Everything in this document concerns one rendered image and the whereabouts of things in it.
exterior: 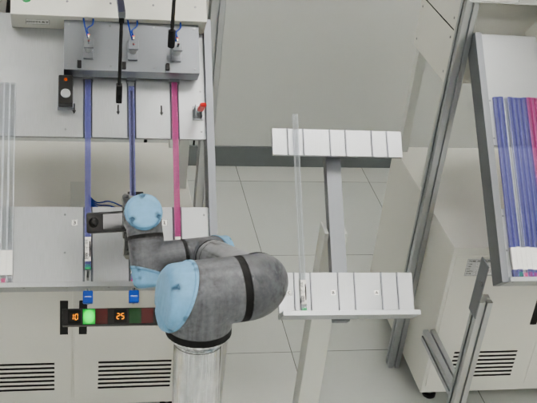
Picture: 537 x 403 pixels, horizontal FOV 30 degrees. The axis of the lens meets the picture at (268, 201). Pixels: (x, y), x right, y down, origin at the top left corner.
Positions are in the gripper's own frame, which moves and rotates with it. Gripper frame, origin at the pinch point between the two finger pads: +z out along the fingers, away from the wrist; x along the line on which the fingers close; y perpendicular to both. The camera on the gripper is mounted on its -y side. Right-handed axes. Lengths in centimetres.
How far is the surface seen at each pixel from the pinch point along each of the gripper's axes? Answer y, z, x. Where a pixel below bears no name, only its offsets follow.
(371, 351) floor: 91, 97, -36
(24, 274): -23.4, 7.3, -10.2
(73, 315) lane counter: -12.1, 7.0, -20.3
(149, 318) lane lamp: 6.0, 6.8, -21.8
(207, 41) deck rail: 24, 14, 50
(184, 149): 22, 56, 28
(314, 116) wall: 99, 190, 67
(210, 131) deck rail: 23.3, 10.7, 25.2
